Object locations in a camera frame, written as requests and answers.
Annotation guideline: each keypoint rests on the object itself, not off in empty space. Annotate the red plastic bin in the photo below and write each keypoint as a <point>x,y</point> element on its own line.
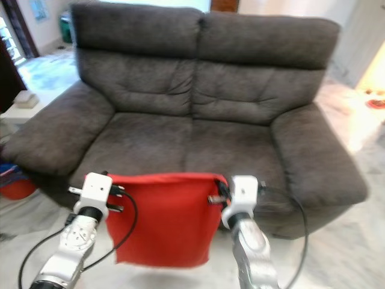
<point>18,189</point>

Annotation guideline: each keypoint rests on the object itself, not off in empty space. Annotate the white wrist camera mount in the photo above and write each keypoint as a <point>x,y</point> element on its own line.
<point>244,194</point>
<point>96,188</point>

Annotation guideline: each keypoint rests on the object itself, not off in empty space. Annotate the blue plastic bin bag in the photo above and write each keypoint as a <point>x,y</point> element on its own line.
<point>7,173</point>

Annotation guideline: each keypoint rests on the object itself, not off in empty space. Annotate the dark wooden door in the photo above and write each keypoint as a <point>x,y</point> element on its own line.
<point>7,78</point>

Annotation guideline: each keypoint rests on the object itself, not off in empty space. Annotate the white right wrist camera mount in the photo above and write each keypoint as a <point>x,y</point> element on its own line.
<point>244,194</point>

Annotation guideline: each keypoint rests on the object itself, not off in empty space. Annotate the red pillow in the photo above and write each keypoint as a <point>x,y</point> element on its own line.
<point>171,220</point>

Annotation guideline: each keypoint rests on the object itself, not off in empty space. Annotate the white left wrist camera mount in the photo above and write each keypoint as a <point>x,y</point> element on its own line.
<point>96,188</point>

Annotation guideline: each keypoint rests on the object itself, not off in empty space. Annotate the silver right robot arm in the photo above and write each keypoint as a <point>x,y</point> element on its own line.
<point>252,250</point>

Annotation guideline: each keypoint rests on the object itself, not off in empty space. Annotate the red dish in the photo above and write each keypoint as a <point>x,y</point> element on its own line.
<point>375,103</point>

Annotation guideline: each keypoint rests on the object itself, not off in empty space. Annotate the green plastic stool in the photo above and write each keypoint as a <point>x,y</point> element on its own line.
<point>67,29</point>

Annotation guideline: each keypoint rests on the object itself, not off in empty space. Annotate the brown wooden cabinet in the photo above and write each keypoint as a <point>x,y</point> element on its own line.
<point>225,5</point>

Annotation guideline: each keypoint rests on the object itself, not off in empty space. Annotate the white side table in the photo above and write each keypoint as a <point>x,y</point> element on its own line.
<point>30,113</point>

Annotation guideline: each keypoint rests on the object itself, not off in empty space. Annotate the beige tissue box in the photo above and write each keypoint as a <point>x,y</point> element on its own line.
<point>26,99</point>

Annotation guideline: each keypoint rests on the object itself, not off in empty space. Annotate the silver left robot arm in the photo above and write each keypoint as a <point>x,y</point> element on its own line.
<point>72,253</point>

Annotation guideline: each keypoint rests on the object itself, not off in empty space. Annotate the grey two-seat fabric sofa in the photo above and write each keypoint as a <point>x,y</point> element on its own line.
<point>186,114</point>

